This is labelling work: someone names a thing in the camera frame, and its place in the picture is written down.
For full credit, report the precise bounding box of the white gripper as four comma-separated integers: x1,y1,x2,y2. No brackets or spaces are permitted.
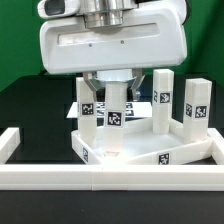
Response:
40,0,188,100

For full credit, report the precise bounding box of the white desk top tray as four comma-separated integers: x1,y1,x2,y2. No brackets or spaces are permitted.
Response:
71,118,212,166

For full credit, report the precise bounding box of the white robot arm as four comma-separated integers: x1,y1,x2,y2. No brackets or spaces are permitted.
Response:
37,0,190,100

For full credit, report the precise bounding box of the marker tag plate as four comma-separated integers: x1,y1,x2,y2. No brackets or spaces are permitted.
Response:
67,102,152,118

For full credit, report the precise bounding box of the white U-shaped fence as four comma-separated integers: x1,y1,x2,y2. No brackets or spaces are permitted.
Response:
0,128,224,191

